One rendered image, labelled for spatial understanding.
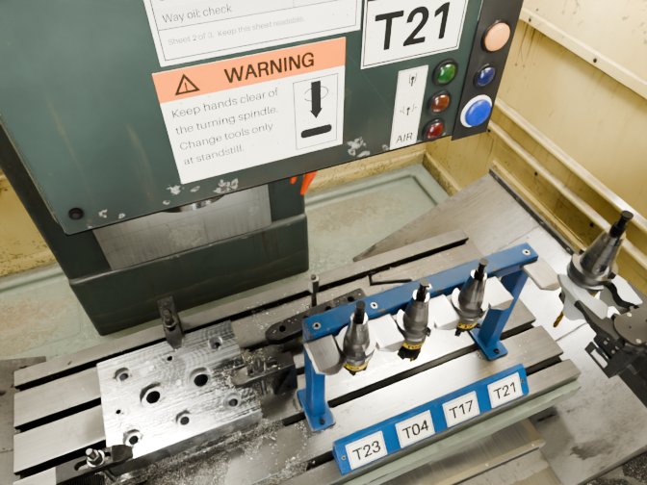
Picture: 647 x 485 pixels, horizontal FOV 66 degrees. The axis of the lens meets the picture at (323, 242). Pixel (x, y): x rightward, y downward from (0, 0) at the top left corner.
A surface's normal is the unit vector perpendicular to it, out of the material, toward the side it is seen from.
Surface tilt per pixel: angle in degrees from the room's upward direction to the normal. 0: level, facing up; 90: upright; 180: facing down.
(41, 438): 0
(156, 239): 90
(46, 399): 0
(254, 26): 90
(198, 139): 90
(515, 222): 24
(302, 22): 90
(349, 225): 0
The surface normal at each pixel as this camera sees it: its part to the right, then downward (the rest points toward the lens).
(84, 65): 0.38, 0.68
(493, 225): -0.38, -0.50
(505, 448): 0.12, -0.70
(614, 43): -0.93, 0.28
